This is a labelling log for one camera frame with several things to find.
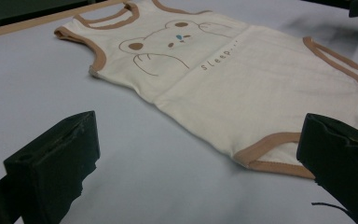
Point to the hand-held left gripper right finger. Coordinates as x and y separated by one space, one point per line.
341 161

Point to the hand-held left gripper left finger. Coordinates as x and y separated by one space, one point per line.
52 161

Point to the cream baby bodysuit brown trim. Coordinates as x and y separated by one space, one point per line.
230 93

